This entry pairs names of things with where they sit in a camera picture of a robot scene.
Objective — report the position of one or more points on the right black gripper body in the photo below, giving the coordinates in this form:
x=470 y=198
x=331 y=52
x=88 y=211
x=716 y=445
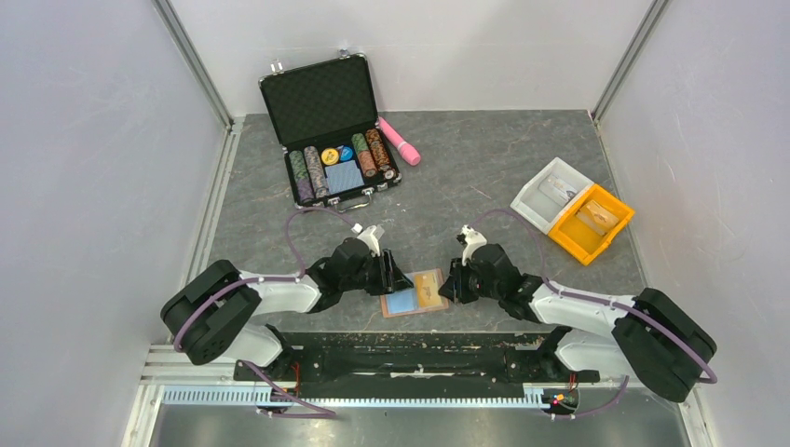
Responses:
x=474 y=287

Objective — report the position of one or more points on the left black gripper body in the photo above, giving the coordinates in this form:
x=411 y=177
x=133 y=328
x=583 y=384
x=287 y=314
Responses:
x=371 y=277

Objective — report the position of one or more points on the gold credit card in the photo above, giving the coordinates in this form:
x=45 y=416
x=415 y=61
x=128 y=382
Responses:
x=427 y=284

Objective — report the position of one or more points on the brown leather card holder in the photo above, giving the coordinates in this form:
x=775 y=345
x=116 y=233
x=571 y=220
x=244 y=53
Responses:
x=403 y=303

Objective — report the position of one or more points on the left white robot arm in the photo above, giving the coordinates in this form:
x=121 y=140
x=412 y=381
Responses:
x=210 y=317

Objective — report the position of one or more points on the blue playing card deck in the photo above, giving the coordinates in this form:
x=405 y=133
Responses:
x=343 y=176

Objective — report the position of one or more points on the card in white bin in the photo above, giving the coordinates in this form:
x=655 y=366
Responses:
x=557 y=189

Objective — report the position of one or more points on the card in yellow bin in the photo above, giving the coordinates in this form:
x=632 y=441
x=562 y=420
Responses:
x=597 y=217

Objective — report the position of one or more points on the white plastic bin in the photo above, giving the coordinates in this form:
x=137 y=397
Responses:
x=544 y=199

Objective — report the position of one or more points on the yellow plastic bin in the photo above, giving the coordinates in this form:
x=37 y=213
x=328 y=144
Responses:
x=577 y=238

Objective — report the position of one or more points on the green poker chip row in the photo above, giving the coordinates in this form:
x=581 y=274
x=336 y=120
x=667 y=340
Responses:
x=301 y=176

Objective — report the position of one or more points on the blue dealer chip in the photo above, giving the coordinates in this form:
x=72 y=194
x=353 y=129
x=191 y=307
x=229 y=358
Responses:
x=346 y=153

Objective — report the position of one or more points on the pink cylindrical flashlight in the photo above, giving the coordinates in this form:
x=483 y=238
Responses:
x=405 y=149

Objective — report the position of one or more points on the yellow dealer chip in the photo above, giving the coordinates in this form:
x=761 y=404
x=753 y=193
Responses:
x=330 y=156

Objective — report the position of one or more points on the grey poker chip row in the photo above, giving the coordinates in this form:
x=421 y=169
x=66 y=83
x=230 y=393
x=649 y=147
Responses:
x=315 y=171

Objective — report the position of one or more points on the red green chip row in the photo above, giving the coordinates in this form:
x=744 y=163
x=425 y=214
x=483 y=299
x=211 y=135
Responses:
x=364 y=155

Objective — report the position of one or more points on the orange black chip row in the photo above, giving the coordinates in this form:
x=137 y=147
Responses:
x=379 y=153

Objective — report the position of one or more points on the black poker chip case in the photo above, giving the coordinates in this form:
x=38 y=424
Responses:
x=323 y=104

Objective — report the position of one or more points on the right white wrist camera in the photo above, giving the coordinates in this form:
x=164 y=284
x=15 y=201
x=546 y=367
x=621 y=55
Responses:
x=471 y=240

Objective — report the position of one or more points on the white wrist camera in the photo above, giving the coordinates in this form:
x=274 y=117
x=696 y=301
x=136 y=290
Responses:
x=370 y=236
x=471 y=240

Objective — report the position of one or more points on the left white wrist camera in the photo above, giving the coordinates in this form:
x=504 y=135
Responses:
x=370 y=236

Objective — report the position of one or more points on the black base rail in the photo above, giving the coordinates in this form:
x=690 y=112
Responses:
x=421 y=365

